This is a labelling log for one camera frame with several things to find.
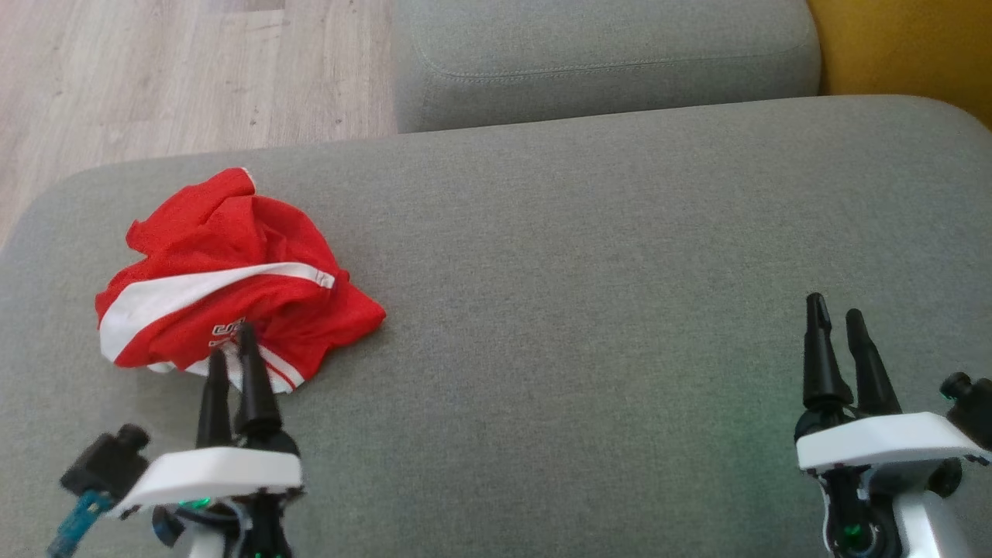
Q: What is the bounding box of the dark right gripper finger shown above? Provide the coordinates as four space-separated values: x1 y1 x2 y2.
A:
803 293 853 412
846 308 902 416

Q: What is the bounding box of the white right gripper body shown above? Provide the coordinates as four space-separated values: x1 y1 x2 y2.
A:
794 408 990 553

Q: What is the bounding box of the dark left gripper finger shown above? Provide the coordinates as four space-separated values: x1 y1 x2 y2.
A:
234 323 284 435
196 349 232 449

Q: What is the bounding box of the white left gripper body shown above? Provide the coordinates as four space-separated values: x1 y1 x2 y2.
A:
116 430 305 543

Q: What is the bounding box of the red Bulls basketball jersey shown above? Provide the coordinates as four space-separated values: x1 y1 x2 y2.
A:
95 262 387 394

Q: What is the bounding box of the large grey sofa seat cushion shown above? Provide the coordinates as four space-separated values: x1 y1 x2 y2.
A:
0 95 992 558

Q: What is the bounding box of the yellow and grey sofa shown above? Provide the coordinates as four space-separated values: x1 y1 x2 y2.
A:
806 0 992 129

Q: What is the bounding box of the small grey sofa seat cushion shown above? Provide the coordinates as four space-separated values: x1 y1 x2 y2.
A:
394 0 822 134

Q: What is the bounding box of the blue left camera cable plug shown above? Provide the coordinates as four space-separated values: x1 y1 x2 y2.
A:
46 490 111 558

